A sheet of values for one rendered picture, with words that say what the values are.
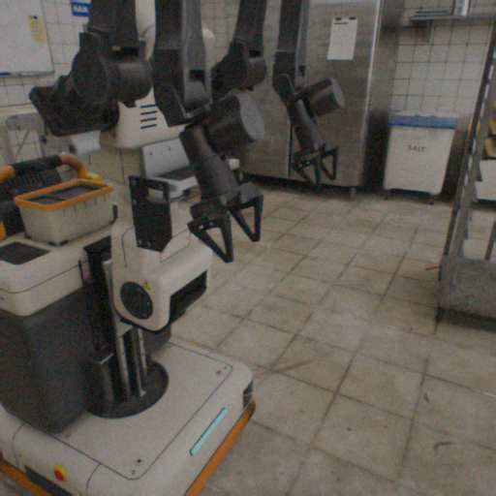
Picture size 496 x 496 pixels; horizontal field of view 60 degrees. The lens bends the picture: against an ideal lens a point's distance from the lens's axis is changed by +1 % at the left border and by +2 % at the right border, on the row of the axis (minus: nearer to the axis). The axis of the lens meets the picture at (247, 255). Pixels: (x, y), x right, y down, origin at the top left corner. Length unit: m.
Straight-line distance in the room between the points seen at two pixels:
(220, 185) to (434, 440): 1.40
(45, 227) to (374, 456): 1.30
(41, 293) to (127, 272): 0.22
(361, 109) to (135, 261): 3.21
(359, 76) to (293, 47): 2.97
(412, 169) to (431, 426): 2.82
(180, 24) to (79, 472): 1.10
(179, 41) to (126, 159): 0.40
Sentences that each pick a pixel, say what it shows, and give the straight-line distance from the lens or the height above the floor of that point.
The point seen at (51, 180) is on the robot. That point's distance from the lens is 1.48.
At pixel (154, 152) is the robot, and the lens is 0.92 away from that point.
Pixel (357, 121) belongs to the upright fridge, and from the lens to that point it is 4.01.
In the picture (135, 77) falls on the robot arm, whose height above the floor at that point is 1.24.
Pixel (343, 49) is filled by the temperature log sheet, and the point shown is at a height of 1.31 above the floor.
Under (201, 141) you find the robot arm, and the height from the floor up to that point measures 1.15.
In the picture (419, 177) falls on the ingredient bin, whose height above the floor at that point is 0.25.
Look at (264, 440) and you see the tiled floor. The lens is 1.69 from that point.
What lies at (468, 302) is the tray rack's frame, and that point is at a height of 0.15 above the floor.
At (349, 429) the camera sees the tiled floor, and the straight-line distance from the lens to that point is 1.76.
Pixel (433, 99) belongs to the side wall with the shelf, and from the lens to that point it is 4.81.
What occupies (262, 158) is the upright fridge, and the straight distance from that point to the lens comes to 4.40.
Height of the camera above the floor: 1.27
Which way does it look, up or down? 25 degrees down
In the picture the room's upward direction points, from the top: straight up
